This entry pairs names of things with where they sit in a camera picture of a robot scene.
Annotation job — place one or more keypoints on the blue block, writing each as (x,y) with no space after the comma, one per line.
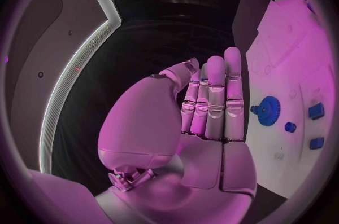
(316,111)
(317,143)

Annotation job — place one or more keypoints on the small blue peg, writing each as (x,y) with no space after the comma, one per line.
(254,109)

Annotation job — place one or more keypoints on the white task board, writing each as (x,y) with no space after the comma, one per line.
(296,54)

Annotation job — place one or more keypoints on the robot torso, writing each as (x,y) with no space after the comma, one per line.
(39,37)

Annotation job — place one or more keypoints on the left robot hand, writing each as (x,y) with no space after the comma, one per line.
(148,122)

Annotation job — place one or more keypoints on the blue gear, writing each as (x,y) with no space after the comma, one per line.
(270,110)

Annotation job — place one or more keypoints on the blue round plug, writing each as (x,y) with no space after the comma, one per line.
(290,127)

